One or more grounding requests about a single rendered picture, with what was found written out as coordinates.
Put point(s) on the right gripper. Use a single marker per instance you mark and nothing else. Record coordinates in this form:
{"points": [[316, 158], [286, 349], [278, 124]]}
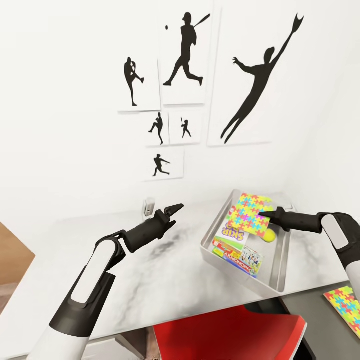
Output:
{"points": [[287, 220]]}

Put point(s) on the jigsaw puzzle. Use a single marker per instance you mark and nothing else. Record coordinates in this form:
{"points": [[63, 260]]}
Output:
{"points": [[346, 306], [245, 216]]}

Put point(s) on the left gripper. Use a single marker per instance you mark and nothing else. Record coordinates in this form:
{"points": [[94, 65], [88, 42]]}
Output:
{"points": [[156, 227]]}

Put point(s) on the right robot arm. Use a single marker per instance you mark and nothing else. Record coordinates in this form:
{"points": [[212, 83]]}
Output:
{"points": [[342, 230]]}

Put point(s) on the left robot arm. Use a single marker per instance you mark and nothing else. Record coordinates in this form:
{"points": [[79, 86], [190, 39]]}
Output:
{"points": [[68, 334]]}

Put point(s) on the board game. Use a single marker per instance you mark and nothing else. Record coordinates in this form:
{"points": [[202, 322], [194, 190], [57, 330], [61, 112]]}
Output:
{"points": [[229, 239], [249, 262]]}

